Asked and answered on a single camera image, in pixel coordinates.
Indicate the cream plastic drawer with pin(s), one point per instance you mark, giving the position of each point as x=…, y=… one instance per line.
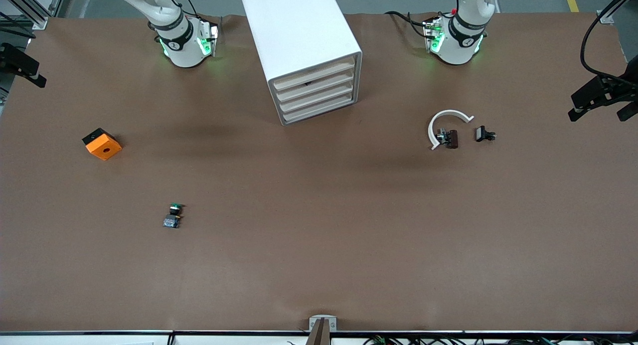
x=315, y=96
x=314, y=75
x=319, y=87
x=316, y=107

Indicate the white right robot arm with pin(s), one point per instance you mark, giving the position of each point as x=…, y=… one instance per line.
x=182, y=46

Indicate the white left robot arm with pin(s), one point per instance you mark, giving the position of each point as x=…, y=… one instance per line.
x=461, y=46

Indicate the white drawer cabinet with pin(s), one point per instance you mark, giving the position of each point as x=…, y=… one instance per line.
x=294, y=31

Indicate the small black electrical component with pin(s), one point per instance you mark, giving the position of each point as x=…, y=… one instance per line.
x=481, y=133

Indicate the orange box with hole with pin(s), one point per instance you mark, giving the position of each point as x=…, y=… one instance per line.
x=104, y=148

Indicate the small brown electrical component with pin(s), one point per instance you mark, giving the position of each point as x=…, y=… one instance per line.
x=452, y=139

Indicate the brown table cover sheet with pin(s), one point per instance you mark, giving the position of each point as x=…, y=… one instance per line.
x=319, y=235

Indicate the aluminium frame post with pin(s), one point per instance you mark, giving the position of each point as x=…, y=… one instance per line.
x=605, y=17
x=41, y=23

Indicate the green push button switch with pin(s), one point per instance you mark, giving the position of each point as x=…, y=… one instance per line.
x=172, y=221

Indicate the white table edge rail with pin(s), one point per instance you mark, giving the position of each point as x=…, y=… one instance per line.
x=99, y=339

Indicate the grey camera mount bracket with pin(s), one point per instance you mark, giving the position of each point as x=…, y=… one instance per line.
x=321, y=335

